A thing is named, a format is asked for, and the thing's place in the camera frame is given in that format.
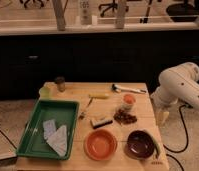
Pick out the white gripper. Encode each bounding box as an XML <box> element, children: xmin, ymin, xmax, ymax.
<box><xmin>153</xmin><ymin>100</ymin><xmax>177</xmax><ymax>126</ymax></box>

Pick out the yellow banana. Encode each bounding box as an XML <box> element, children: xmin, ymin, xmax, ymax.
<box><xmin>89</xmin><ymin>94</ymin><xmax>109</xmax><ymax>99</ymax></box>

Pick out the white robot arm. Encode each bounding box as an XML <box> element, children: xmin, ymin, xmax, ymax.
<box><xmin>150</xmin><ymin>62</ymin><xmax>199</xmax><ymax>126</ymax></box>

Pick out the dark purple bowl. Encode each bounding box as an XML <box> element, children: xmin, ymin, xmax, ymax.
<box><xmin>125</xmin><ymin>130</ymin><xmax>155</xmax><ymax>160</ymax></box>

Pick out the red orange bowl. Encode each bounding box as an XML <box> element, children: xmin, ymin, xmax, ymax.
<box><xmin>84</xmin><ymin>129</ymin><xmax>117</xmax><ymax>161</ymax></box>

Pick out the green pepper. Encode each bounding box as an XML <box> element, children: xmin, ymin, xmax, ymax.
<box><xmin>148</xmin><ymin>133</ymin><xmax>161</xmax><ymax>159</ymax></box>

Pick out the orange cup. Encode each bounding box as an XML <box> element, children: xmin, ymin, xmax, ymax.
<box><xmin>122</xmin><ymin>94</ymin><xmax>136</xmax><ymax>110</ymax></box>

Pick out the brown dried food pile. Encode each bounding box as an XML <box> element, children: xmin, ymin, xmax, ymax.
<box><xmin>113</xmin><ymin>109</ymin><xmax>137</xmax><ymax>124</ymax></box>

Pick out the black bristle brush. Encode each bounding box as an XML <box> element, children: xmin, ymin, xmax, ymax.
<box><xmin>90</xmin><ymin>117</ymin><xmax>113</xmax><ymax>129</ymax></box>

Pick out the metal fork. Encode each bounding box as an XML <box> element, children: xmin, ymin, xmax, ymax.
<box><xmin>79</xmin><ymin>98</ymin><xmax>93</xmax><ymax>119</ymax></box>

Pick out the dark lid spice jar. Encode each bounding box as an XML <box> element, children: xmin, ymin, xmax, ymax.
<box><xmin>54</xmin><ymin>76</ymin><xmax>65</xmax><ymax>92</ymax></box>

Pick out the grey folded cloth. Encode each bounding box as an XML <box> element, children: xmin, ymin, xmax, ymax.
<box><xmin>43</xmin><ymin>119</ymin><xmax>67</xmax><ymax>157</ymax></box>

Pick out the green plastic tray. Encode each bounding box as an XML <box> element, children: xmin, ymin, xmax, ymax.
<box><xmin>16</xmin><ymin>100</ymin><xmax>79</xmax><ymax>160</ymax></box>

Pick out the black cable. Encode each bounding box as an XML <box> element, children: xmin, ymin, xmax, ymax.
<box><xmin>162</xmin><ymin>104</ymin><xmax>191</xmax><ymax>154</ymax></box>

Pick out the white handled knife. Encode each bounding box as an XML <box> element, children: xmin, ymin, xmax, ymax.
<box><xmin>111</xmin><ymin>84</ymin><xmax>147</xmax><ymax>94</ymax></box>

